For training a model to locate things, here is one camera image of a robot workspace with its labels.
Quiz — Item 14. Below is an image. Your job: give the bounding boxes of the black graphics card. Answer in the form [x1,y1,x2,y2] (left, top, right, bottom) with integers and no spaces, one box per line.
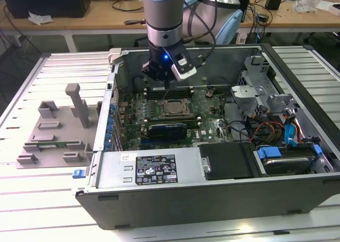
[147,122,188,141]

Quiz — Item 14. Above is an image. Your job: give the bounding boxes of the wooden workbench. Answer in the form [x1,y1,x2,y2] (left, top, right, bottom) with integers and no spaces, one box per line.
[0,0,340,54]

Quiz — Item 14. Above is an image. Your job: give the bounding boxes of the orange flat cable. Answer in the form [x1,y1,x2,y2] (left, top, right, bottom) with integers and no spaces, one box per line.
[296,116,306,145]

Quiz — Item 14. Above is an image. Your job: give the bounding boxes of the hard disk in blue carrier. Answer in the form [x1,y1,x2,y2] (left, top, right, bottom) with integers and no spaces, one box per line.
[253,145,324,177]

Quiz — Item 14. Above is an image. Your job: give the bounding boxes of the silver power supply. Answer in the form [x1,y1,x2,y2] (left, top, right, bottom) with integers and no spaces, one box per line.
[95,146,207,189]

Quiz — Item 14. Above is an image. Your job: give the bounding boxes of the CPU socket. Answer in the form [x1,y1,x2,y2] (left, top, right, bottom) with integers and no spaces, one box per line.
[158,97,194,120]

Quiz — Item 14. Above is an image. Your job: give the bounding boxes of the silver metal drive cage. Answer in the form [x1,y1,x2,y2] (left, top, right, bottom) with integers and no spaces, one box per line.
[230,55,301,120]

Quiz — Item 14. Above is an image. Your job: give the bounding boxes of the grey parts rack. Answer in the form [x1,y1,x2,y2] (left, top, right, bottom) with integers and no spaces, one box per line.
[16,82,103,170]

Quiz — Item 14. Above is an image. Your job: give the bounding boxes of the grey plastic case latch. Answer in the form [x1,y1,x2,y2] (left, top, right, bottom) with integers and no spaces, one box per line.
[108,47,125,66]

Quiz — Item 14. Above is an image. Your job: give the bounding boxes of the blue flat cable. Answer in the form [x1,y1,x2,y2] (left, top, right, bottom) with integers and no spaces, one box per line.
[283,107,302,148]

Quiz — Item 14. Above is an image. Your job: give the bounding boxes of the large black computer tower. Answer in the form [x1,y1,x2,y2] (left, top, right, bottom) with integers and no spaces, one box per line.
[0,0,91,20]

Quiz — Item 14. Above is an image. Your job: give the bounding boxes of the black drive cover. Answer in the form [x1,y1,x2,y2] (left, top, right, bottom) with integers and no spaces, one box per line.
[198,142,257,181]

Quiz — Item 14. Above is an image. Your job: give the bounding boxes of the thin metal locking lever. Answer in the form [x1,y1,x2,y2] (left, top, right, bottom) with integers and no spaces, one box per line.
[160,89,171,105]

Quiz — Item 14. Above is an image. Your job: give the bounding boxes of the silver CPU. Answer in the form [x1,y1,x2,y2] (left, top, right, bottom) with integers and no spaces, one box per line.
[162,99,189,117]

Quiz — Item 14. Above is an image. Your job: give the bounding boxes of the narrow black box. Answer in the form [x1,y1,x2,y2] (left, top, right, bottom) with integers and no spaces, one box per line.
[238,0,252,24]

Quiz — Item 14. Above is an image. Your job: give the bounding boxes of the yellow red wire bundle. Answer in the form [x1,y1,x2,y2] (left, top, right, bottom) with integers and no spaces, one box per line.
[251,121,286,143]

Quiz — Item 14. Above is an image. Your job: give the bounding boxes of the crumpled white paper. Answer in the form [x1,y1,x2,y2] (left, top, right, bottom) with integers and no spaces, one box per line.
[28,10,53,26]

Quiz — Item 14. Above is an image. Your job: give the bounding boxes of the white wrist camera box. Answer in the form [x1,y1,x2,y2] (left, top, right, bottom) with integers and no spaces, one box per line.
[169,53,198,82]

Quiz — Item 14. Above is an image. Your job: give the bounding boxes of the green motherboard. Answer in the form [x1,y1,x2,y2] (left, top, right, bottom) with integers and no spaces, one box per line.
[114,86,232,151]

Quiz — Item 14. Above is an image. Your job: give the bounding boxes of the metal socket cover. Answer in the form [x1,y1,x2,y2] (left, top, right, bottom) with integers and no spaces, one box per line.
[159,98,193,119]

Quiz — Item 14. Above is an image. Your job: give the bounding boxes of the black camera cable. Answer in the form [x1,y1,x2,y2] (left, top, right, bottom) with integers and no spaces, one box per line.
[183,0,217,67]

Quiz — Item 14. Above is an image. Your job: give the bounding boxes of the clear plastic bag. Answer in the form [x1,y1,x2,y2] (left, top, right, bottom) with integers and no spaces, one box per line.
[293,0,319,14]

